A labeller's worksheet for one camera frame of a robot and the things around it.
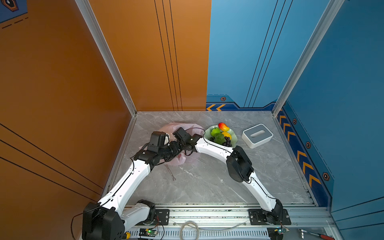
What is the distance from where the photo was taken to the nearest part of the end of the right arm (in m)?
0.71

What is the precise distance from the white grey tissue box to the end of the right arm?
1.41ft

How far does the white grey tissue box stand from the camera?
985 millimetres
